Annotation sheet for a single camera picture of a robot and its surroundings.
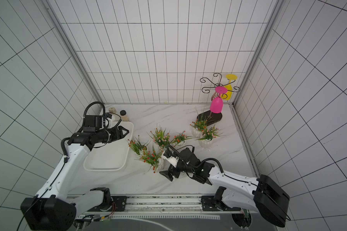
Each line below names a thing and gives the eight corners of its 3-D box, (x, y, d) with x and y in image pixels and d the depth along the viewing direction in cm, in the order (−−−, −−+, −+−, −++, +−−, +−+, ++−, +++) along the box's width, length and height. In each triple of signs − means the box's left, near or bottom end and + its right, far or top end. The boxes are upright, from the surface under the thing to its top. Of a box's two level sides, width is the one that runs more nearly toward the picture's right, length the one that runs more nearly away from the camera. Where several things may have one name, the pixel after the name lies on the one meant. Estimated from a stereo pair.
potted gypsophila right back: (190, 133, 102) (192, 121, 91) (198, 125, 106) (201, 113, 95) (199, 140, 98) (202, 128, 87) (207, 132, 103) (211, 120, 92)
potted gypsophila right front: (205, 152, 92) (209, 142, 82) (197, 143, 97) (200, 132, 86) (217, 144, 96) (223, 133, 86) (209, 135, 101) (213, 124, 90)
